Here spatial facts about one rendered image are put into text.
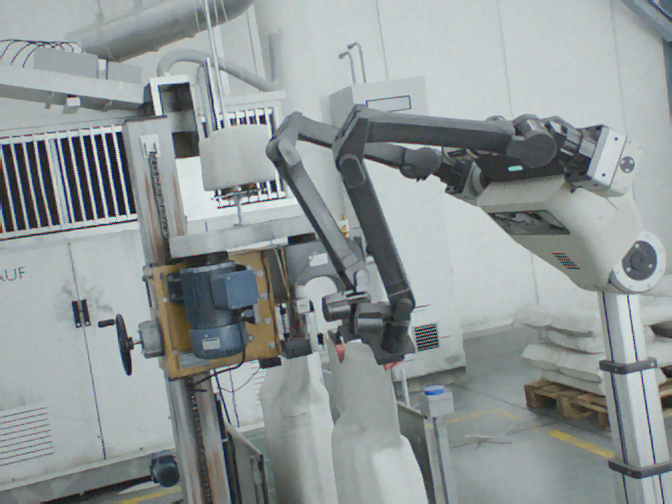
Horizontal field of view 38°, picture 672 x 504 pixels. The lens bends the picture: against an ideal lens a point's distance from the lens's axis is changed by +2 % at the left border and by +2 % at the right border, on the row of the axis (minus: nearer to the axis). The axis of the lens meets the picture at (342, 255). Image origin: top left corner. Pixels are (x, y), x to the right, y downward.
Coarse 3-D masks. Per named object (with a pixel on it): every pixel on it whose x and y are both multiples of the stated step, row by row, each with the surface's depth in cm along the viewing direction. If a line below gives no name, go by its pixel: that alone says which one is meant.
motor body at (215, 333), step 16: (192, 272) 250; (208, 272) 250; (224, 272) 252; (192, 288) 251; (208, 288) 250; (192, 304) 251; (208, 304) 251; (192, 320) 253; (208, 320) 251; (224, 320) 252; (192, 336) 253; (208, 336) 250; (224, 336) 250; (240, 336) 253; (208, 352) 251; (224, 352) 251; (240, 352) 255
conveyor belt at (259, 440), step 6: (264, 432) 457; (246, 438) 451; (252, 438) 449; (258, 438) 447; (264, 438) 445; (258, 444) 436; (264, 444) 434; (264, 450) 424; (264, 456) 415; (270, 468) 395; (270, 474) 386; (270, 480) 378; (270, 486) 370; (270, 492) 364; (270, 498) 356; (276, 498) 355
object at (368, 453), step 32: (352, 352) 265; (352, 384) 249; (384, 384) 235; (352, 416) 254; (384, 416) 238; (352, 448) 245; (384, 448) 238; (352, 480) 248; (384, 480) 237; (416, 480) 240
